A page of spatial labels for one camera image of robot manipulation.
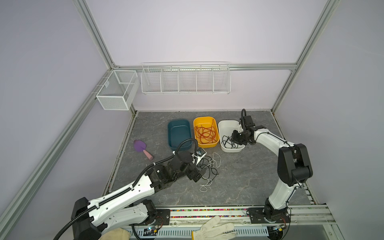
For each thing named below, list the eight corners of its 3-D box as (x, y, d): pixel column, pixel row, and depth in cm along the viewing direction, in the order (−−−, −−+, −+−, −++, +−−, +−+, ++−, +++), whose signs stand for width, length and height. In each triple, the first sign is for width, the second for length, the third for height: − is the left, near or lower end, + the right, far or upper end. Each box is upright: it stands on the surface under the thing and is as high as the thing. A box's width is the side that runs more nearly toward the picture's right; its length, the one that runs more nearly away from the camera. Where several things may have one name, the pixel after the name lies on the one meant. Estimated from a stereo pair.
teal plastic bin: (166, 150, 101) (164, 146, 96) (170, 121, 117) (169, 116, 113) (190, 150, 101) (190, 146, 96) (191, 121, 117) (191, 116, 113)
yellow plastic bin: (193, 147, 102) (193, 143, 97) (194, 121, 117) (193, 116, 112) (218, 147, 102) (219, 143, 97) (216, 121, 117) (217, 116, 112)
